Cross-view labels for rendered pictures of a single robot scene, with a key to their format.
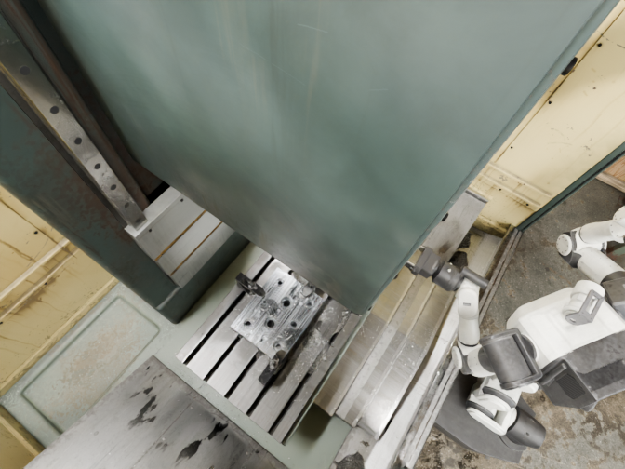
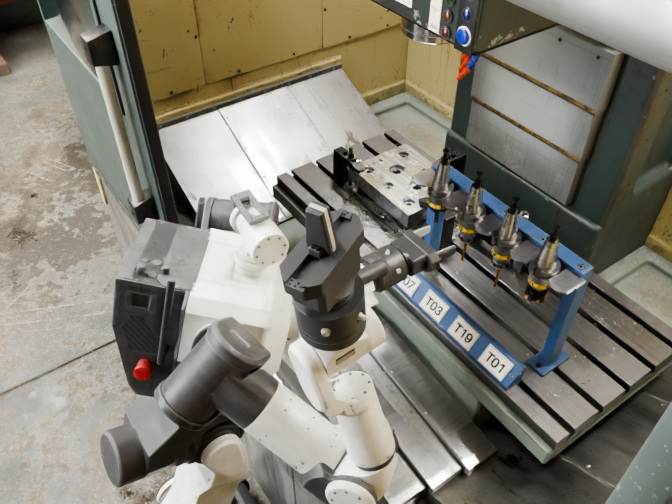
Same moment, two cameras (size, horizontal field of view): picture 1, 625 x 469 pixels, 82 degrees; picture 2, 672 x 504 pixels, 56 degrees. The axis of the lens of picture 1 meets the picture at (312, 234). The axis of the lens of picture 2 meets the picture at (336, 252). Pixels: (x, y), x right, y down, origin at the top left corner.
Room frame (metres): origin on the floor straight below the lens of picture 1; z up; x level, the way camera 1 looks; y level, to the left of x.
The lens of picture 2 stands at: (0.88, -1.41, 2.16)
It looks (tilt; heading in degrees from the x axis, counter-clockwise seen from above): 44 degrees down; 118
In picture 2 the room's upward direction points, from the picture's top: straight up
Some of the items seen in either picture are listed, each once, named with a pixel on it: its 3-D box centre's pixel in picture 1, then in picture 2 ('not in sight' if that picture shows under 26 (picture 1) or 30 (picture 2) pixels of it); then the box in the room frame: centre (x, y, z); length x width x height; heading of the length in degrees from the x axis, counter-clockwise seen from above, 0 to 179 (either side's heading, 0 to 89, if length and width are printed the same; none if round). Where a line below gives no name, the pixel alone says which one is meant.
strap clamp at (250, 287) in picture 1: (251, 287); (447, 167); (0.42, 0.21, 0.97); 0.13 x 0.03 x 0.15; 63
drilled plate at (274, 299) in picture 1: (278, 314); (406, 183); (0.33, 0.08, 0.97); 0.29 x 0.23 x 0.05; 153
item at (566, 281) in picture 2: not in sight; (564, 282); (0.87, -0.38, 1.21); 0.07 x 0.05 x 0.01; 63
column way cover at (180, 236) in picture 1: (206, 219); (530, 102); (0.59, 0.40, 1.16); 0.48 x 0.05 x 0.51; 153
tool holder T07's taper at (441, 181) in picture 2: not in sight; (442, 173); (0.53, -0.21, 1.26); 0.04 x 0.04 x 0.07
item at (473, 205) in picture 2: not in sight; (474, 197); (0.63, -0.26, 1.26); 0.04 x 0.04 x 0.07
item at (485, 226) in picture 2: not in sight; (488, 225); (0.68, -0.29, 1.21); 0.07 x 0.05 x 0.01; 63
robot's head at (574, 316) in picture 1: (580, 308); (252, 222); (0.36, -0.75, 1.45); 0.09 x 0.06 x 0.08; 147
